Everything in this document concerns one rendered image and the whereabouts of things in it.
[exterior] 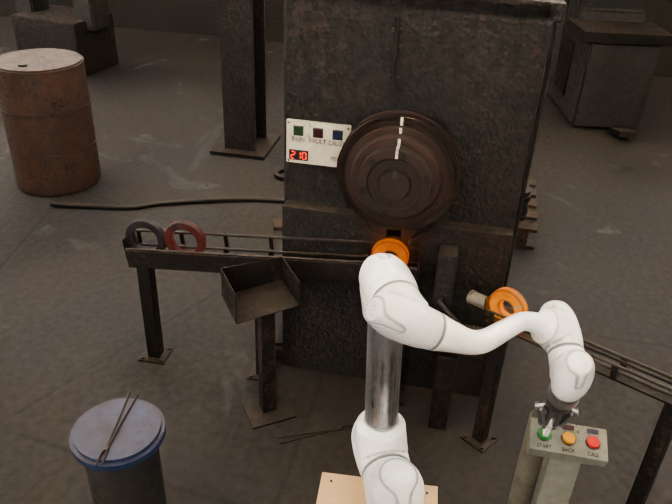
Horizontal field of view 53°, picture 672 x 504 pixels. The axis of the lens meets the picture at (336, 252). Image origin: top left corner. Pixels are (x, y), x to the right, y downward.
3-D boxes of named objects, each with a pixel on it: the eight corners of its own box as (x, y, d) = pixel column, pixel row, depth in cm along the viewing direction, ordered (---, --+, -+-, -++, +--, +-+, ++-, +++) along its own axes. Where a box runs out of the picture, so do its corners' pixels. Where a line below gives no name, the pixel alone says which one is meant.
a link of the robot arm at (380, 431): (360, 495, 208) (346, 442, 226) (411, 488, 210) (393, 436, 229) (366, 285, 168) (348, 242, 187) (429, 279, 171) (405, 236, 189)
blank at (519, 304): (502, 326, 266) (497, 329, 264) (488, 289, 266) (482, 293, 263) (534, 322, 254) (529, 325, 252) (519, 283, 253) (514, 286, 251)
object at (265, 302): (228, 401, 309) (220, 267, 272) (282, 387, 318) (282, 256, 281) (241, 432, 293) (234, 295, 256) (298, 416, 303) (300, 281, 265)
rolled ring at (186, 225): (200, 224, 291) (203, 220, 294) (160, 222, 295) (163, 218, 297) (207, 261, 300) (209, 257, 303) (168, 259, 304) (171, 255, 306)
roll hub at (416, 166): (356, 208, 265) (361, 140, 251) (428, 217, 261) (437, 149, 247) (354, 214, 261) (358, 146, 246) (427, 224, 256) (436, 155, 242)
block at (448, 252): (433, 289, 293) (440, 241, 281) (452, 292, 292) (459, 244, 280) (431, 303, 284) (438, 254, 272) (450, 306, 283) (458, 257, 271)
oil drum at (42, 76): (45, 159, 528) (22, 42, 482) (116, 168, 520) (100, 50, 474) (-2, 191, 478) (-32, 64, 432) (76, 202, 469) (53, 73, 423)
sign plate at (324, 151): (287, 159, 282) (287, 118, 273) (349, 167, 278) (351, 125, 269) (286, 161, 280) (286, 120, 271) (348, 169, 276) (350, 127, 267)
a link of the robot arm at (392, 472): (373, 551, 193) (377, 498, 182) (359, 499, 208) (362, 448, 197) (428, 542, 196) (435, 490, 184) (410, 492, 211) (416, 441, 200)
